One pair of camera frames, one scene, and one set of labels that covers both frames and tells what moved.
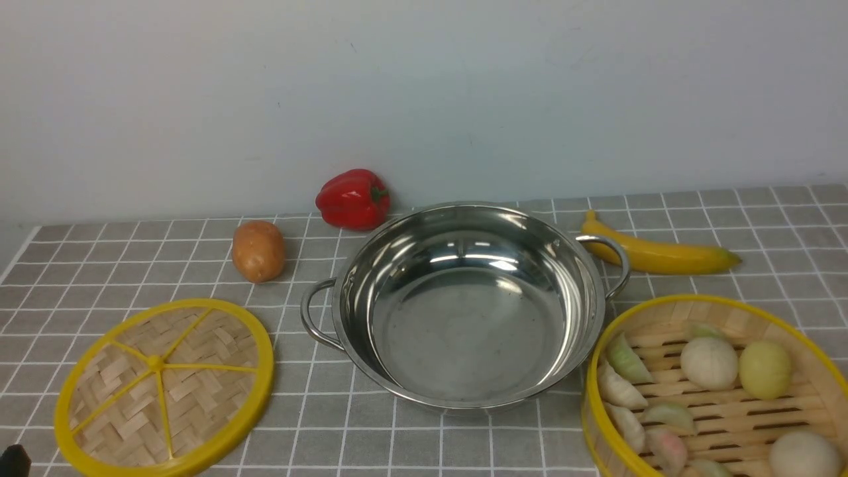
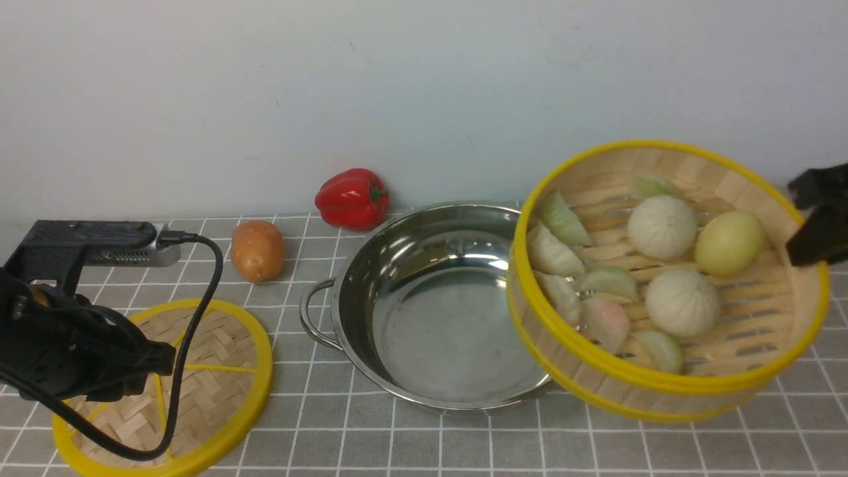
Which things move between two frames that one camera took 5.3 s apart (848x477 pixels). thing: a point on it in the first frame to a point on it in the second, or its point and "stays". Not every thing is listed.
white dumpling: [616, 391] to [548, 254]
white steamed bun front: [804, 453] to [683, 303]
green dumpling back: [707, 329] to [656, 185]
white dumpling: [629, 425] to [563, 292]
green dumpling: [626, 363] to [556, 214]
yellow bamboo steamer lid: [177, 389] stays
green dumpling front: [705, 468] to [663, 349]
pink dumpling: [665, 451] to [605, 321]
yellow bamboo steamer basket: [749, 370] to [650, 281]
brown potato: [258, 251] stays
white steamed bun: [709, 363] to [662, 227]
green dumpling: [673, 415] to [609, 279]
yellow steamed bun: [764, 370] to [729, 244]
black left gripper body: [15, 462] to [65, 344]
